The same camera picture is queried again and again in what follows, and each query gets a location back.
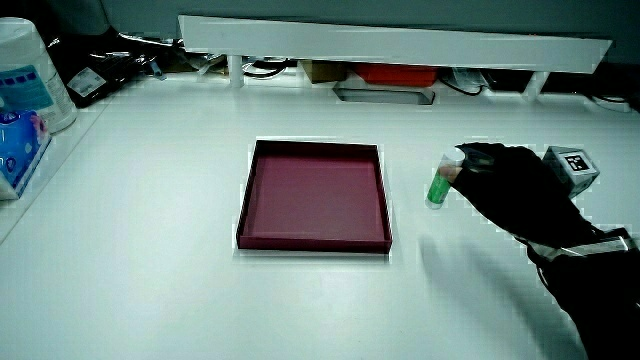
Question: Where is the person's right hand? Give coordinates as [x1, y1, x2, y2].
[438, 142, 601, 249]

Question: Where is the green glue stick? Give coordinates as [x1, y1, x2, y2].
[424, 146, 467, 211]

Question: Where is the grey flat tray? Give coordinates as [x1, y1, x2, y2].
[333, 82, 437, 107]

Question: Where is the orange box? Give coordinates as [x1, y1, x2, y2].
[353, 63, 441, 89]

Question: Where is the white desk shelf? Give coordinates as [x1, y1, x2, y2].
[178, 14, 614, 104]

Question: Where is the maroon shallow box tray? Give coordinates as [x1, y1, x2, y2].
[235, 139, 394, 255]

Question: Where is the brown cardboard box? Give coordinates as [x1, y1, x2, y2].
[299, 59, 349, 85]

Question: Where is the black bag with white label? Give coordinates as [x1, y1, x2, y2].
[47, 32, 167, 109]

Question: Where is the blue tissue pack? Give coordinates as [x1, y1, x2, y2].
[0, 109, 53, 202]

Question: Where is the white wet wipes canister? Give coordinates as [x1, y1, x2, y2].
[0, 17, 79, 135]

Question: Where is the black cable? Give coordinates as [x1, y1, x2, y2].
[439, 74, 487, 98]
[242, 58, 292, 80]

